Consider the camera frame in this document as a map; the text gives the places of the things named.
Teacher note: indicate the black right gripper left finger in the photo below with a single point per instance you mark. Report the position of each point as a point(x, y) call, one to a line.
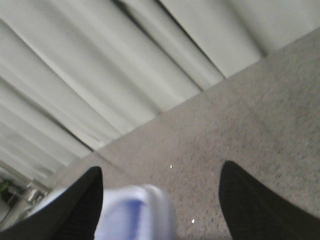
point(74, 215)

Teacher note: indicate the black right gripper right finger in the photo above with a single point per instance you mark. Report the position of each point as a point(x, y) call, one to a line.
point(252, 211)

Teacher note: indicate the light blue right-side slipper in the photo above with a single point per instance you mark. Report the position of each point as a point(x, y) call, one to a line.
point(130, 213)

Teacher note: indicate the pale green curtain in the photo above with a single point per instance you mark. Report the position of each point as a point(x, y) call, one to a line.
point(77, 74)

